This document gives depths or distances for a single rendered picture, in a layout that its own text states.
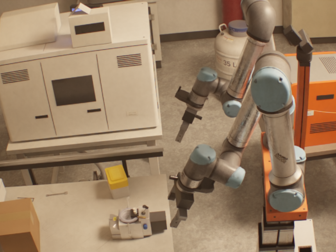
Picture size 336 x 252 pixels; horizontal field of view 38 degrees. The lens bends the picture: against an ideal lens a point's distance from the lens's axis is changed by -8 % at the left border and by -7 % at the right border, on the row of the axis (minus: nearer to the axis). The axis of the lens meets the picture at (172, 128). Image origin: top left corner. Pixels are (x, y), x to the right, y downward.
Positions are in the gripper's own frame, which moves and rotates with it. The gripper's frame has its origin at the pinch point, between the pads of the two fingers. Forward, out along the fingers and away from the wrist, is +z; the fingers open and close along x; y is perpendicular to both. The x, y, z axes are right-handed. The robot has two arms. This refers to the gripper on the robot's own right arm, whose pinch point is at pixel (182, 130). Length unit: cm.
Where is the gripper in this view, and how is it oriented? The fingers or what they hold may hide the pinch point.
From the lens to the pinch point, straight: 229.5
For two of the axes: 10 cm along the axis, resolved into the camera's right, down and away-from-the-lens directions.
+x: 2.3, -4.6, 8.6
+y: 9.1, 4.1, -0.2
